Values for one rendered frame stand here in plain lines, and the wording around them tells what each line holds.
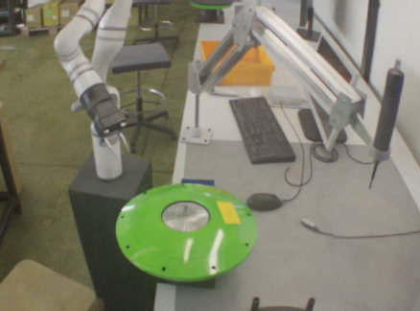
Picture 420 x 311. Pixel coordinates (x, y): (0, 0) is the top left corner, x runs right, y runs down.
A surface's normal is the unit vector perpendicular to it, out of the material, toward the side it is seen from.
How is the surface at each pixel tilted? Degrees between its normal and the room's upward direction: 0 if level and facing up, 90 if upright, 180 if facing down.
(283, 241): 0
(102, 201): 90
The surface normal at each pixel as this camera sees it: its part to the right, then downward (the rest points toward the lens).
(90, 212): -0.16, 0.53
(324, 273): 0.03, -0.84
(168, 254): -0.07, -0.60
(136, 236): -0.28, -0.69
